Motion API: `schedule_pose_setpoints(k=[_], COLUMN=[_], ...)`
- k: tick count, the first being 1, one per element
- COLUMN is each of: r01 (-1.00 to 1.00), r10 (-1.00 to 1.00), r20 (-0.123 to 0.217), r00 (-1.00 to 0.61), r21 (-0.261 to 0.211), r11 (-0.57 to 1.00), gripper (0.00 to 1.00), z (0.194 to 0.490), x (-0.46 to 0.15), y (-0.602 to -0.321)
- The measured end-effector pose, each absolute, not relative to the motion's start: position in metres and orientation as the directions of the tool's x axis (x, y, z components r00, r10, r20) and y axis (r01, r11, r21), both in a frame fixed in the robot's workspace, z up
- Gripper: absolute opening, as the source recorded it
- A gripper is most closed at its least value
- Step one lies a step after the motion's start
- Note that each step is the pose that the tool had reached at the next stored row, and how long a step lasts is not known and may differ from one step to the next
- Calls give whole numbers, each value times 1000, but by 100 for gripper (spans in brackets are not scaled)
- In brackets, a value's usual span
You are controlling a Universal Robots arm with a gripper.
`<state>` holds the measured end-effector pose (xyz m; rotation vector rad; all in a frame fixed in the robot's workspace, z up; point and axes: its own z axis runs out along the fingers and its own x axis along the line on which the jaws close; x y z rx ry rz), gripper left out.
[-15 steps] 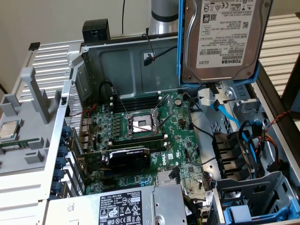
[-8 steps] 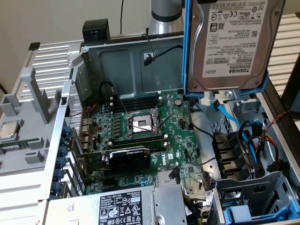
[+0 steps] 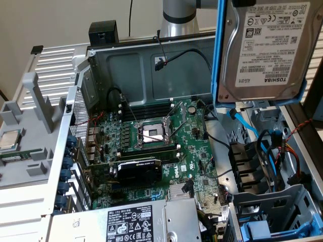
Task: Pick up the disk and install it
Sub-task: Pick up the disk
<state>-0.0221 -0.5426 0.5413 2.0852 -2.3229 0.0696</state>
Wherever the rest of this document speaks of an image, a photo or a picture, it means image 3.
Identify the hard disk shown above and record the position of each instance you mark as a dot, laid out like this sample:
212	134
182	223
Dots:
265	50

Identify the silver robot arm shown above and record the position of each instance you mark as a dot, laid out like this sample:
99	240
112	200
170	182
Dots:
176	27

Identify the metal disk bay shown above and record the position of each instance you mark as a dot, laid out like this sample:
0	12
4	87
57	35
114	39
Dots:
277	199

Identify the empty blue disk carrier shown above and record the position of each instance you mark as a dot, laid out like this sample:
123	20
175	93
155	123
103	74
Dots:
257	228

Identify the coin battery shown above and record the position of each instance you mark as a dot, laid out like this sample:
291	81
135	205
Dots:
192	109

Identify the metal socket cover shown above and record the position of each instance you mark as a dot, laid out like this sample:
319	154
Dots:
183	111

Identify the open metal PC case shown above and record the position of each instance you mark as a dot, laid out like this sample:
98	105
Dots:
126	73

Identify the black box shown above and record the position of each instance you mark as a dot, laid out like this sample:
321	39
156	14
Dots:
103	32

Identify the thin metal locking lever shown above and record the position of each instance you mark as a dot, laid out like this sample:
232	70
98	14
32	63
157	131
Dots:
130	111

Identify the CPU socket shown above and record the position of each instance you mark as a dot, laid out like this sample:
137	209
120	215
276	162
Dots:
149	132

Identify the black plastic shroud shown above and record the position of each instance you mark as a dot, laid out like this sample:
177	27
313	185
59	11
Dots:
242	165

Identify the green motherboard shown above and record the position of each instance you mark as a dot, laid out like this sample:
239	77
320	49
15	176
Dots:
194	161

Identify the black angled plug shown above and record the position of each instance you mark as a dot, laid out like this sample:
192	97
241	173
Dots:
188	187

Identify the black graphics card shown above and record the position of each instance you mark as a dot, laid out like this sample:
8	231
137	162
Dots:
141	174

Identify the silver heatsink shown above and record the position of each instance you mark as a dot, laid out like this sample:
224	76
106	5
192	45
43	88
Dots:
176	192

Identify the blue slot retainer clip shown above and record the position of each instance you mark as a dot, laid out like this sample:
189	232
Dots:
66	175
72	140
68	163
61	202
63	188

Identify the grey parts rack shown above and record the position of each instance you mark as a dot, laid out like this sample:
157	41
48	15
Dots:
30	141

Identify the grey power supply unit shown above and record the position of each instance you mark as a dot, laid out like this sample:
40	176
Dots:
96	221

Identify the green RAM stick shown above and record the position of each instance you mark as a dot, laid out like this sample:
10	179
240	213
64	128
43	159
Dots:
25	154

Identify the silver CPU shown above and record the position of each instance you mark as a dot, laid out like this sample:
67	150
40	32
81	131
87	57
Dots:
8	140

